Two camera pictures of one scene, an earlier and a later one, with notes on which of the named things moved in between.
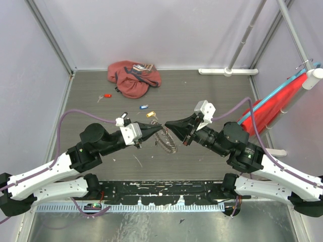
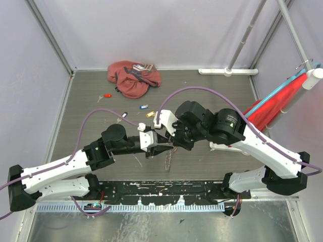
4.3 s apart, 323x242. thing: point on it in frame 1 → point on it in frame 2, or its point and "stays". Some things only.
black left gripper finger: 148,129 → 161,139
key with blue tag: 143,107 stays
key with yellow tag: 152,114 stays
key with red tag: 105,95 stays
